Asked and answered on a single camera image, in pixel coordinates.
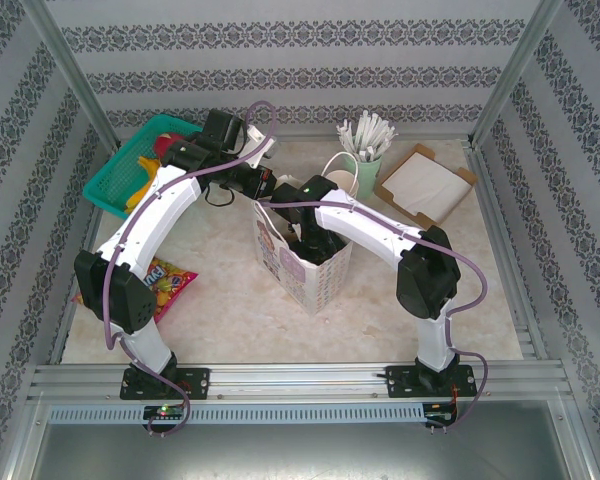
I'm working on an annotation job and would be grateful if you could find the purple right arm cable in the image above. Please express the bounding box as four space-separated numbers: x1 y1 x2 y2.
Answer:
259 199 491 436

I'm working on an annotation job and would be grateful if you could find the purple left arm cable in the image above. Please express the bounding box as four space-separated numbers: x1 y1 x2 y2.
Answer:
103 101 279 436

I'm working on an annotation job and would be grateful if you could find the colourful fruit candy bag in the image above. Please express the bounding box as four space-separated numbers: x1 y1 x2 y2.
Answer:
72 257 200 324

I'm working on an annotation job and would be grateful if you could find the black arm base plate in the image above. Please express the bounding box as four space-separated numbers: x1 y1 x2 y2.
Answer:
119 367 211 401
384 364 479 400

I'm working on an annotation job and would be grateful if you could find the brown cardboard napkin box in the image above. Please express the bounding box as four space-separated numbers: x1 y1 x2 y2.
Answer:
373 143 479 229

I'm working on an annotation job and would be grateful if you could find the yellow banana bunch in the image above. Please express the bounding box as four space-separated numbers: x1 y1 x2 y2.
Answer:
124 155 164 214

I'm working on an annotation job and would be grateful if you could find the teal plastic basket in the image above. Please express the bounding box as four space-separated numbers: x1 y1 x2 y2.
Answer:
82 113 206 220

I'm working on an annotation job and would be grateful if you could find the bundle of white wrapped straws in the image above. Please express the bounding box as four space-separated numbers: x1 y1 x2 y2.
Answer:
335 110 397 164

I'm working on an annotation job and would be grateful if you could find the white napkin stack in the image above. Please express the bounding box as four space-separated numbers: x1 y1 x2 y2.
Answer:
383 152 470 217

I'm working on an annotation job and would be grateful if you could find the slotted grey cable duct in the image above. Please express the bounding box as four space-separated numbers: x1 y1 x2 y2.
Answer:
47 402 426 426

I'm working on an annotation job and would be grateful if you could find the aluminium side rail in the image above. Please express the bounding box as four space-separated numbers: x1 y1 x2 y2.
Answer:
462 139 551 362

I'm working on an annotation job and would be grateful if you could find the pink dragon fruit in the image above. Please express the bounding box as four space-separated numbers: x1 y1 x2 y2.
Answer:
153 132 186 161

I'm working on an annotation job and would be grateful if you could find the white printed paper bag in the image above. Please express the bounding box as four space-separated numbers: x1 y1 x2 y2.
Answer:
252 151 362 316

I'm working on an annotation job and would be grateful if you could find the aluminium mounting rail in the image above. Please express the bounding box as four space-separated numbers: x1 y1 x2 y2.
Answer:
27 362 566 401

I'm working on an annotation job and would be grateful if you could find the small controller board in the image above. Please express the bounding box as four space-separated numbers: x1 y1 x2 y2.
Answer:
143 403 186 421
424 407 459 426

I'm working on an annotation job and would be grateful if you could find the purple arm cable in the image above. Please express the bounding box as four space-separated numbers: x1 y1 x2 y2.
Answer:
103 101 279 436
259 199 491 436

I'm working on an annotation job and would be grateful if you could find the aluminium frame post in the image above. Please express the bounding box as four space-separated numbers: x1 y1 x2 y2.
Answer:
19 0 122 150
469 0 565 147

